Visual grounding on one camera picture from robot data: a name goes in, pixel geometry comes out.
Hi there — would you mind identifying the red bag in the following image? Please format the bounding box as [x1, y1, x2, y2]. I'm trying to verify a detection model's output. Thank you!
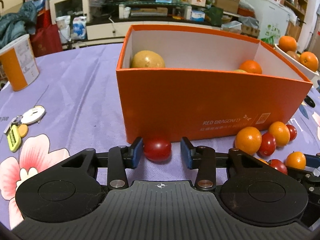
[30, 9, 63, 57]

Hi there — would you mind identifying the white glass door cabinet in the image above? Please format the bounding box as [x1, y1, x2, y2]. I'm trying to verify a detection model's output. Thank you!
[49, 0, 90, 27]

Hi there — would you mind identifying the brown cardboard box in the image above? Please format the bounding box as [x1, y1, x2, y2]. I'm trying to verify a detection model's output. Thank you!
[212, 0, 241, 14]

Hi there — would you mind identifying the white round key tag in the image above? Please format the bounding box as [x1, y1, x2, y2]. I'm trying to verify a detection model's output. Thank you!
[20, 106, 46, 125]

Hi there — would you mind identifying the white plastic bag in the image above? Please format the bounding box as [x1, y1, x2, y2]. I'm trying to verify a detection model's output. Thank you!
[55, 16, 71, 43]

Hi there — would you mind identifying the printed cardboard box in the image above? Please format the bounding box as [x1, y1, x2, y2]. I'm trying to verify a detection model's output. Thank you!
[240, 24, 260, 38]

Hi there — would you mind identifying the brown round fruit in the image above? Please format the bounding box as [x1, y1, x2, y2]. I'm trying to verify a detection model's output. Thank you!
[286, 51, 301, 62]

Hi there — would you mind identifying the white bowl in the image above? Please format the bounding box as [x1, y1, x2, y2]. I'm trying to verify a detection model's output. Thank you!
[274, 43, 320, 80]

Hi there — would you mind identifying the white and blue bag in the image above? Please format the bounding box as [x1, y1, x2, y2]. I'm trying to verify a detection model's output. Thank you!
[72, 16, 87, 40]

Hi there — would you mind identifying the purple floral tablecloth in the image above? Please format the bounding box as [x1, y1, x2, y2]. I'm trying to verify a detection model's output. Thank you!
[0, 42, 320, 230]

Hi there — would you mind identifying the speckled yellow pear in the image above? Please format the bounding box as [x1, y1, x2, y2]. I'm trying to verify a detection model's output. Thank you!
[132, 50, 166, 68]

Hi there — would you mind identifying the orange cardboard box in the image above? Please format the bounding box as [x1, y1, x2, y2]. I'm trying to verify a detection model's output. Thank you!
[116, 24, 313, 143]

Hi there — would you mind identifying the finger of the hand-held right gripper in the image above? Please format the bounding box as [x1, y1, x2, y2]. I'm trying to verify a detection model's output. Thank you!
[305, 152, 320, 167]
[286, 166, 320, 198]

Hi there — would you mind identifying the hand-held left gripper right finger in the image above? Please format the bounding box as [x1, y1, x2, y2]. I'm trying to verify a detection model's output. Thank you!
[180, 137, 272, 191]

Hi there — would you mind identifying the orange and white can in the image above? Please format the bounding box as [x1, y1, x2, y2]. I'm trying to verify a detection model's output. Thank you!
[0, 34, 40, 92]

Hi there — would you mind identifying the dark green bag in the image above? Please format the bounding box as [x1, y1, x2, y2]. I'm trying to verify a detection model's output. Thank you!
[205, 6, 224, 26]

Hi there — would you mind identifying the white chest freezer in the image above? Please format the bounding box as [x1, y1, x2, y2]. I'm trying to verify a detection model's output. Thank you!
[244, 0, 290, 42]

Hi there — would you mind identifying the white and black TV stand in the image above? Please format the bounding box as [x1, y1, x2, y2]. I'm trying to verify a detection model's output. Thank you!
[86, 0, 240, 40]

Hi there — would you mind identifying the blue jacket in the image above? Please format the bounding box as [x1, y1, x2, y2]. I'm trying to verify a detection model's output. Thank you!
[0, 0, 38, 49]

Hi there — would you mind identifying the large orange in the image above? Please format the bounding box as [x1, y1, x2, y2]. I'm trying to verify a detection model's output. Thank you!
[239, 60, 263, 75]

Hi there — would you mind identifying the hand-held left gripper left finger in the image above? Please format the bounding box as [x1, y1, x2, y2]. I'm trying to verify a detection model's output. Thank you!
[56, 137, 144, 190]

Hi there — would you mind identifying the blue tissue pack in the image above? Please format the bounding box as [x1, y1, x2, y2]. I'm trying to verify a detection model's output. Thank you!
[191, 10, 206, 22]

